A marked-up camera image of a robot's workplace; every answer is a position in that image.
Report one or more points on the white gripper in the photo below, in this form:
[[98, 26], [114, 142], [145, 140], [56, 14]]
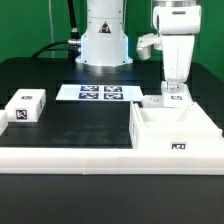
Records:
[[177, 27]]

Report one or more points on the white cabinet door panel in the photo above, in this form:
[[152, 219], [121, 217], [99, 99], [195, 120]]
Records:
[[152, 101]]

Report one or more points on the white cabinet body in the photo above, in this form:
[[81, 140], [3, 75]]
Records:
[[172, 128]]

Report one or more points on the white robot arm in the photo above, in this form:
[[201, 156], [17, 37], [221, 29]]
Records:
[[176, 2]]

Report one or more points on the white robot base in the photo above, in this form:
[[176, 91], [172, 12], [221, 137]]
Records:
[[104, 45]]

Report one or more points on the white cabinet top block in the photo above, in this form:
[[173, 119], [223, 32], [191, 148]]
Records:
[[26, 105]]

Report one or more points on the white fiducial marker sheet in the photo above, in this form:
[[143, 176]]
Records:
[[109, 93]]

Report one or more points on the small white block left edge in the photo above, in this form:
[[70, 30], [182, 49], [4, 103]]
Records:
[[3, 121]]

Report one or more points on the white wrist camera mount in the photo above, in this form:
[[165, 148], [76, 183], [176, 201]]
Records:
[[145, 43]]

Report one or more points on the white obstacle frame wall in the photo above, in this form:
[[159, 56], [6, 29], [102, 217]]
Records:
[[109, 161]]

